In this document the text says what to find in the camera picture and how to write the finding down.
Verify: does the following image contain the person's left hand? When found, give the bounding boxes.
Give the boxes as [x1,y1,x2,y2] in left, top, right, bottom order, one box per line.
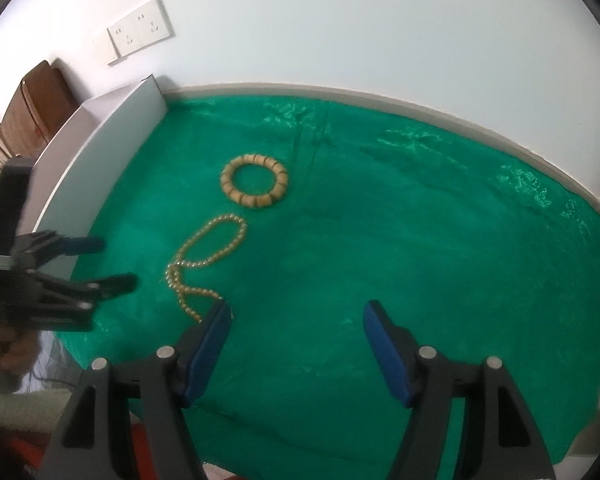
[0,321,40,392]

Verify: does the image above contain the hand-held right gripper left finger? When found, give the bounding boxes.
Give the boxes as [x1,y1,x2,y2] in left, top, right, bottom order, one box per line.
[40,301,233,480]

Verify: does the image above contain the chunky wooden bead bracelet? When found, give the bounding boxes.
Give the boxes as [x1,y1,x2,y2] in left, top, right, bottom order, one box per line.
[220,153,290,210]

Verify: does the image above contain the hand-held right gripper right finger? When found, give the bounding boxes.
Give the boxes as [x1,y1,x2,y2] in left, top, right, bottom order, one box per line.
[363,300,557,480]

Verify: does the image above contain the white cardboard box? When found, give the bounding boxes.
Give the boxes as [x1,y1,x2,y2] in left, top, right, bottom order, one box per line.
[29,74,169,283]

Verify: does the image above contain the white wall socket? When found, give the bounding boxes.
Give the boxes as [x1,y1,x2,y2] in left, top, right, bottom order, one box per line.
[106,15,142,66]
[132,0,174,47]

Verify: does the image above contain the gold bead necklace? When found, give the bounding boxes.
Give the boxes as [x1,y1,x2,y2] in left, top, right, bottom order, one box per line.
[164,213,249,324]

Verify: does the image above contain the orange cloth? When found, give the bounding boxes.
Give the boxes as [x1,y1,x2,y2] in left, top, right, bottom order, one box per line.
[0,422,148,480]

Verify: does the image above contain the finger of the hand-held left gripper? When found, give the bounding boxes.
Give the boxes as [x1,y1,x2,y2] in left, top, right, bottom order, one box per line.
[15,230,107,261]
[27,272,140,312]

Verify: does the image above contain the brown wooden chair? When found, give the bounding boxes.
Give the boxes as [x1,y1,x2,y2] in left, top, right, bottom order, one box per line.
[0,59,78,157]

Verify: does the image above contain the white fluffy mat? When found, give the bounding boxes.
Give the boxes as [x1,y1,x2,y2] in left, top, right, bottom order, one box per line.
[0,386,83,432]

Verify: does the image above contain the green satin cloth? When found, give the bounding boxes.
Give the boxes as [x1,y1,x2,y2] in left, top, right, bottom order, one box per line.
[62,94,600,480]

